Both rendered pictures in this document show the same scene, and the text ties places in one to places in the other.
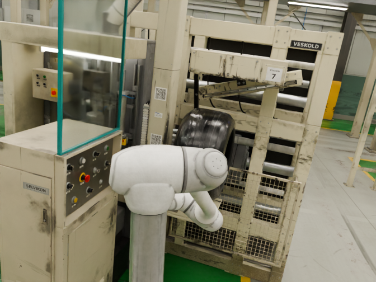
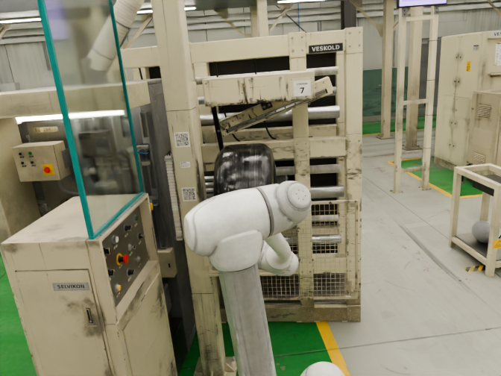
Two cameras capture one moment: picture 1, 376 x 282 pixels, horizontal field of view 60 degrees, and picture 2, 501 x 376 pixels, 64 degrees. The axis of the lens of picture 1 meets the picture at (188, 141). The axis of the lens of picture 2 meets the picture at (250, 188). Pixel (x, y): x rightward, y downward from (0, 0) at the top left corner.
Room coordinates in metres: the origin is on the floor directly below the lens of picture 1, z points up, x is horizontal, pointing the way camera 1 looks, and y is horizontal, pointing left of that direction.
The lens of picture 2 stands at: (-0.08, 0.17, 1.86)
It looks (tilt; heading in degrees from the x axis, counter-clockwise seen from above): 18 degrees down; 352
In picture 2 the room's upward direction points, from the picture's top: 5 degrees counter-clockwise
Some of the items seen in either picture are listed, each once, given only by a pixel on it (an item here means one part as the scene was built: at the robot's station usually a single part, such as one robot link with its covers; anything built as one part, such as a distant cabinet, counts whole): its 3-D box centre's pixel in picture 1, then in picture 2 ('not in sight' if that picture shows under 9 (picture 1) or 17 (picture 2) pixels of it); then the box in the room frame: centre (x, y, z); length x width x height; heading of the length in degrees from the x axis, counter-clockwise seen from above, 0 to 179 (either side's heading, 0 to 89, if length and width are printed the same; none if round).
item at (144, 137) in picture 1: (145, 140); (175, 198); (1.99, 0.27, 1.19); 0.05 x 0.04 x 0.48; 165
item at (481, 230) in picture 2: not in sight; (489, 217); (2.78, -2.34, 0.40); 0.60 x 0.35 x 0.80; 176
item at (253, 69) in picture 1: (239, 66); (259, 88); (2.21, -0.27, 1.71); 0.61 x 0.25 x 0.15; 75
